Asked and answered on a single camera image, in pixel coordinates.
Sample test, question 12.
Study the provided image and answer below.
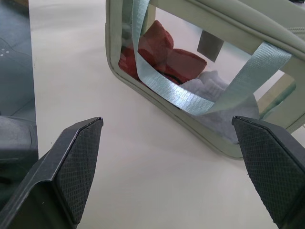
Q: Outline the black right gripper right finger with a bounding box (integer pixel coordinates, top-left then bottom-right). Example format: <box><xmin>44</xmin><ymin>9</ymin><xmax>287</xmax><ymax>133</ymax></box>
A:
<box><xmin>231</xmin><ymin>115</ymin><xmax>305</xmax><ymax>229</ymax></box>

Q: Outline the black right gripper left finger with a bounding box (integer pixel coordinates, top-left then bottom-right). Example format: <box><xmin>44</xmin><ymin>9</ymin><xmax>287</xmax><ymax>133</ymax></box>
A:
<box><xmin>0</xmin><ymin>116</ymin><xmax>104</xmax><ymax>229</ymax></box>

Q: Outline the clear plastic tote bag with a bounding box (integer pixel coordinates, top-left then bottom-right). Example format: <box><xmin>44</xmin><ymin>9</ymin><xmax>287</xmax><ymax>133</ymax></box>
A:
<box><xmin>105</xmin><ymin>0</ymin><xmax>305</xmax><ymax>161</ymax></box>

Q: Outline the white cloth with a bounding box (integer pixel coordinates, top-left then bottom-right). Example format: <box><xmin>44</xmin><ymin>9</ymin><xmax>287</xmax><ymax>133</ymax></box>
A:
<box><xmin>181</xmin><ymin>70</ymin><xmax>260</xmax><ymax>145</ymax></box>

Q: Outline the red cloth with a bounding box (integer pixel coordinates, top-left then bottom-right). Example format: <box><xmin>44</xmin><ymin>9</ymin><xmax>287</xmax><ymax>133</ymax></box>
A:
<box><xmin>118</xmin><ymin>20</ymin><xmax>207</xmax><ymax>84</ymax></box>

